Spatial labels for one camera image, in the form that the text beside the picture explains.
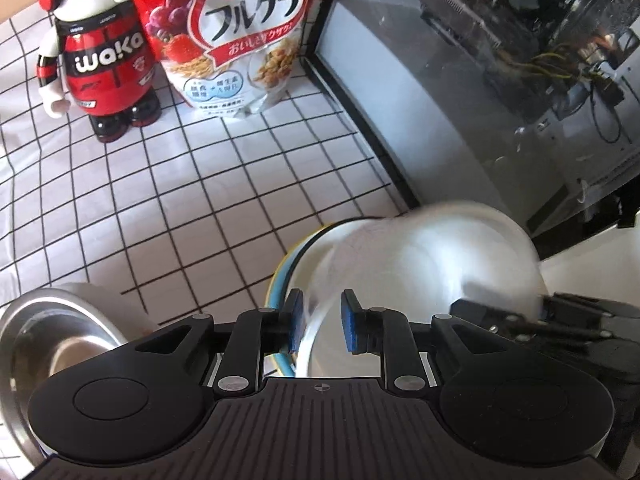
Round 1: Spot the red Calbee granola bag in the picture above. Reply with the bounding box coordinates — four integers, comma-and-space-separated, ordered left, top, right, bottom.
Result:
134, 0, 314, 119

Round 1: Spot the blue yellow rimmed plate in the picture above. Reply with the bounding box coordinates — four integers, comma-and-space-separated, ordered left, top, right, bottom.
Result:
265, 217, 374, 378

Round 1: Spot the white checkered tablecloth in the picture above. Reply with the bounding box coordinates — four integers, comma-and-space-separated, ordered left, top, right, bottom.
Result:
0, 0, 417, 480

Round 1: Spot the red black mascot figurine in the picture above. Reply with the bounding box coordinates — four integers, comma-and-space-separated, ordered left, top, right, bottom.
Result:
36, 0, 162, 143

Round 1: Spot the stainless steel bowl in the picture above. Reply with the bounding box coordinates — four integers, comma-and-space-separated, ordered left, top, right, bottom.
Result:
1, 283, 157, 477

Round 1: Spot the glass panel computer case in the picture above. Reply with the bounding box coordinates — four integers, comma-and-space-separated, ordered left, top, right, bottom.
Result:
305, 0, 639, 257

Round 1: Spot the white paper bowl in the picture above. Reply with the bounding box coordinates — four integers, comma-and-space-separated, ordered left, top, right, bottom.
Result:
290, 202, 547, 377

